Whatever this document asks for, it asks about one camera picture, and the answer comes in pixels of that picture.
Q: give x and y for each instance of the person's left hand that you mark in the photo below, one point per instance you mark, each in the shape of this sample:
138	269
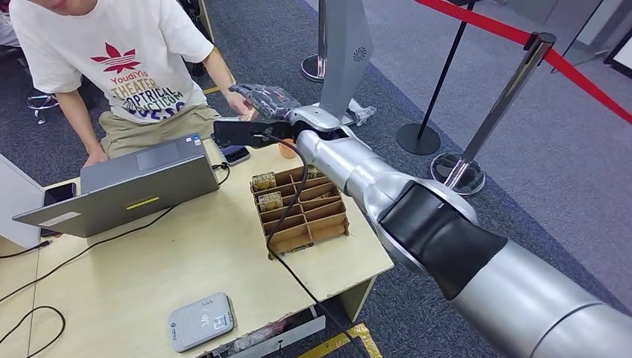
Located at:
241	105

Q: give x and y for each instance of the person's right hand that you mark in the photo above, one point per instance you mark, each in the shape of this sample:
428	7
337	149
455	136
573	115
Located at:
96	157

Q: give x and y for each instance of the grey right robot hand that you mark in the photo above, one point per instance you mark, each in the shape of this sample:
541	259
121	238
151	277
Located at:
274	101

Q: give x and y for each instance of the wooden card organizer box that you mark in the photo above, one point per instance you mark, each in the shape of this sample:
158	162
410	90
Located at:
316	225

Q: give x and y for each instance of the person's left forearm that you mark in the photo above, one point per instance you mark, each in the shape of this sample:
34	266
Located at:
219	74

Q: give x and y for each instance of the person's right forearm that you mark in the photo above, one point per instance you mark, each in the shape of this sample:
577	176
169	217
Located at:
76	123

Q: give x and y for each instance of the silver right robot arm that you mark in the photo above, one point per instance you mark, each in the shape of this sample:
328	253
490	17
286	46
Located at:
493	276

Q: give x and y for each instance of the person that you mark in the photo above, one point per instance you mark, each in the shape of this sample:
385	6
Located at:
118	29
7	29

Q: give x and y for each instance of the grey card reader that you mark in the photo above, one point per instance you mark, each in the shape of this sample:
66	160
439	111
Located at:
202	322

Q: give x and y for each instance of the silver-edged smartphone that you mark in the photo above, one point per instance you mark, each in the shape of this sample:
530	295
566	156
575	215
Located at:
236	154

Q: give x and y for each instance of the orange drink cup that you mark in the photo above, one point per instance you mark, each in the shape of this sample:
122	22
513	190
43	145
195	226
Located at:
288	150

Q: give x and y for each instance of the black smartphone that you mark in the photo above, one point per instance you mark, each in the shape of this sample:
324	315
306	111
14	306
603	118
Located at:
59	192

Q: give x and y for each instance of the grey laptop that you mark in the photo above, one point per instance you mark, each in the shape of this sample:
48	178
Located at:
148	190

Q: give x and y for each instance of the black office chair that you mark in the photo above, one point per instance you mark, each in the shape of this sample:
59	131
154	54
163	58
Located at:
42	101

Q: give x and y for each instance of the beige wooden desk panel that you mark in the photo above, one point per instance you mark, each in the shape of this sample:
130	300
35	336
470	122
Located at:
206	22

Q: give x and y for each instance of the grey kiosk stand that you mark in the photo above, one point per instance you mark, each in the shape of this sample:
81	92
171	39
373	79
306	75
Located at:
348	49

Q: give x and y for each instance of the crumpled white bag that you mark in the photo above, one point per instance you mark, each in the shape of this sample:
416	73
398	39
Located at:
364	112

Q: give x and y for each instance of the white cabinet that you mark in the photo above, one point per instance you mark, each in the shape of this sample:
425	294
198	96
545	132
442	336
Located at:
17	207

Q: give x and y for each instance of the red barrier belt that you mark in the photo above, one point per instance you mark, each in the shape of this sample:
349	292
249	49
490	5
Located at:
587	84
474	21

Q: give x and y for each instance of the clear plastic bag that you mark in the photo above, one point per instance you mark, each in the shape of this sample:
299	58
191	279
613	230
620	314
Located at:
256	338

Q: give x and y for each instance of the white metal bar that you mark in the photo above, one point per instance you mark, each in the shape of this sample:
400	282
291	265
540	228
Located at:
286	338

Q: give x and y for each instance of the yellow floor tape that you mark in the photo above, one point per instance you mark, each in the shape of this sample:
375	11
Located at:
345	337

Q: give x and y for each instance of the black framed board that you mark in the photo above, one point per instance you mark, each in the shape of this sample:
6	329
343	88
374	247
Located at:
622	57

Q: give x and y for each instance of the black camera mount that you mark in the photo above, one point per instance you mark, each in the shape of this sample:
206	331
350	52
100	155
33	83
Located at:
237	133

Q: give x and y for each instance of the chrome stanchion post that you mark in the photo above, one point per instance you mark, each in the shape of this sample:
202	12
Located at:
456	173
311	69

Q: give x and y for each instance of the black stanchion post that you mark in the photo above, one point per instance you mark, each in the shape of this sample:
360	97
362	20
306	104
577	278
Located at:
417	140

